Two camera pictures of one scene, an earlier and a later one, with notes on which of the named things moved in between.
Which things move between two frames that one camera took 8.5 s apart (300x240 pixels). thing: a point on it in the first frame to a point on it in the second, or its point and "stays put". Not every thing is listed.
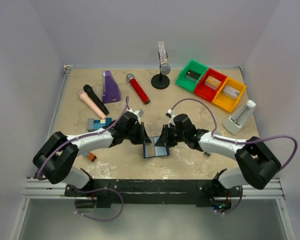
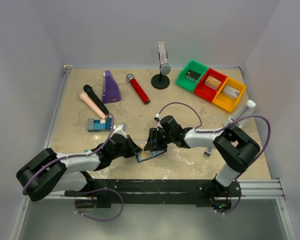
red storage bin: (209, 84) stays put
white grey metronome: (239, 120) stays put
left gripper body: (140, 133) to (129, 147)
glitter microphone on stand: (165, 68) stays put
